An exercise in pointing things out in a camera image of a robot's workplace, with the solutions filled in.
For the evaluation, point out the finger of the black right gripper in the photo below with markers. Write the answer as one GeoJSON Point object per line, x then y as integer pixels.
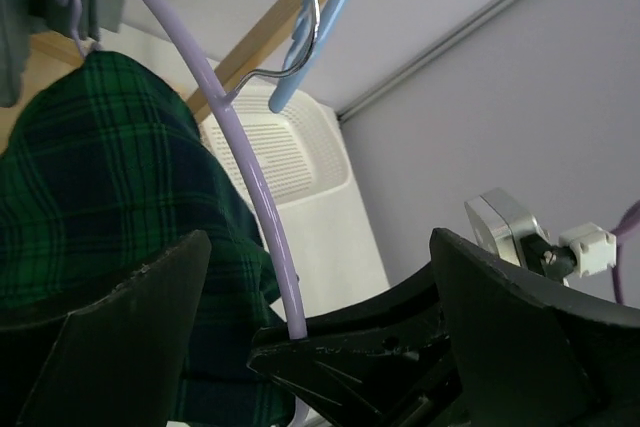
{"type": "Point", "coordinates": [412, 296]}
{"type": "Point", "coordinates": [397, 377]}

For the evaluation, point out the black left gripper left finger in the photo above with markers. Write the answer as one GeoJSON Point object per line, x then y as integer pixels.
{"type": "Point", "coordinates": [108, 353]}

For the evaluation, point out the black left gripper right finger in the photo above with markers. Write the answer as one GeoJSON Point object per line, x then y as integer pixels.
{"type": "Point", "coordinates": [532, 352]}

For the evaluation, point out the dark green plaid garment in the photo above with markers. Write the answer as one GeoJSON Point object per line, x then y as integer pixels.
{"type": "Point", "coordinates": [110, 207]}

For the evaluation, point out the purple hanger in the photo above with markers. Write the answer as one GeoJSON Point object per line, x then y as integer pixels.
{"type": "Point", "coordinates": [240, 172]}

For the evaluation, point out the light blue hanger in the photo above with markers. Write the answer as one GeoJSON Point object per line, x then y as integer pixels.
{"type": "Point", "coordinates": [308, 39]}

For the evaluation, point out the white perforated plastic basket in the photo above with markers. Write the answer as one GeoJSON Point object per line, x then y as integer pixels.
{"type": "Point", "coordinates": [299, 149]}

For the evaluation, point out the wooden clothes rack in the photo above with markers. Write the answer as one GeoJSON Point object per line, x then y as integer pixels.
{"type": "Point", "coordinates": [53, 55]}

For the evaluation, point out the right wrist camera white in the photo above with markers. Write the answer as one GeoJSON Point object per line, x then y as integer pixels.
{"type": "Point", "coordinates": [507, 229]}

